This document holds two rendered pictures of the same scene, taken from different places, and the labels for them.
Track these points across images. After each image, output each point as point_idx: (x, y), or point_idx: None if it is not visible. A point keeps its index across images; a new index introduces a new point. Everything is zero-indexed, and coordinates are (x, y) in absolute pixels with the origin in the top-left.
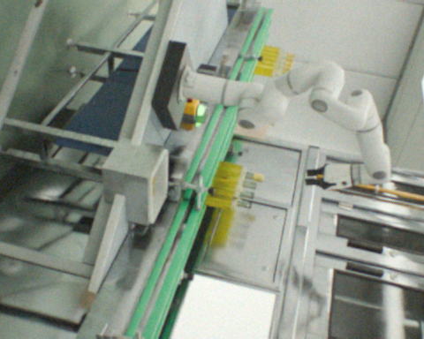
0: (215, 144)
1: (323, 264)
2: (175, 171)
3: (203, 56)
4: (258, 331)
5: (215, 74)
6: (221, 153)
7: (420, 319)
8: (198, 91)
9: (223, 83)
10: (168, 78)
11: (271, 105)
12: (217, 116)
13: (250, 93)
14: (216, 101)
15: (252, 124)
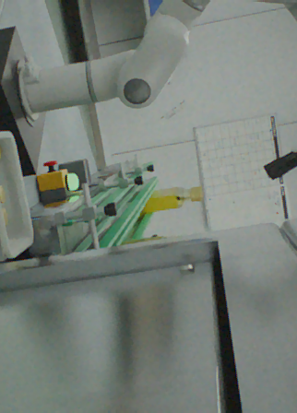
0: (107, 201)
1: None
2: (43, 215)
3: (65, 159)
4: None
5: (86, 165)
6: (122, 227)
7: None
8: (49, 83)
9: (83, 62)
10: None
11: (160, 25)
12: (102, 194)
13: (128, 56)
14: (81, 88)
15: (144, 82)
